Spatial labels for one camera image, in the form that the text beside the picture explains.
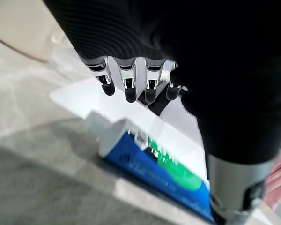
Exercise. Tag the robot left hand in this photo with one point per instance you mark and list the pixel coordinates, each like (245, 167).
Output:
(201, 47)

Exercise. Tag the pink towel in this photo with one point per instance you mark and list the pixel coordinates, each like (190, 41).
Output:
(279, 180)

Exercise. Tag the beige sink basin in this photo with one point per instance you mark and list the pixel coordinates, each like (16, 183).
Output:
(21, 28)

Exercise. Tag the blue green toothpaste tube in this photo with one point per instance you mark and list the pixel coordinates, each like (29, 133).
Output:
(142, 161)

